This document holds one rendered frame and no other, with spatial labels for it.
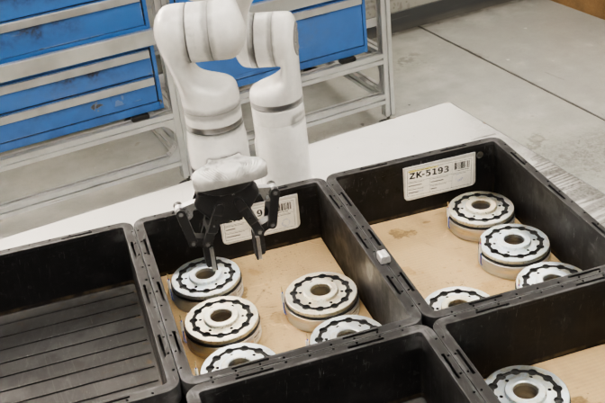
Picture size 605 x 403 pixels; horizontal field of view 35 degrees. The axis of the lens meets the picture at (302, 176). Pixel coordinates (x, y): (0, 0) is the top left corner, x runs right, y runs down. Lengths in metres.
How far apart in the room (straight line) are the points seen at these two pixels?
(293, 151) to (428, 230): 0.30
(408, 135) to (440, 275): 0.73
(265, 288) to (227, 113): 0.37
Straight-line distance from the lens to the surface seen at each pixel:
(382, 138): 2.10
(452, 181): 1.57
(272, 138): 1.65
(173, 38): 1.11
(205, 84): 1.14
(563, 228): 1.43
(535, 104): 3.89
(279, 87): 1.61
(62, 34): 3.14
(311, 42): 3.46
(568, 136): 3.65
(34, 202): 3.30
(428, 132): 2.11
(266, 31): 1.58
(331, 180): 1.48
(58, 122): 3.23
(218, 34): 1.10
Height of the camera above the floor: 1.65
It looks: 29 degrees down
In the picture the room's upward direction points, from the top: 6 degrees counter-clockwise
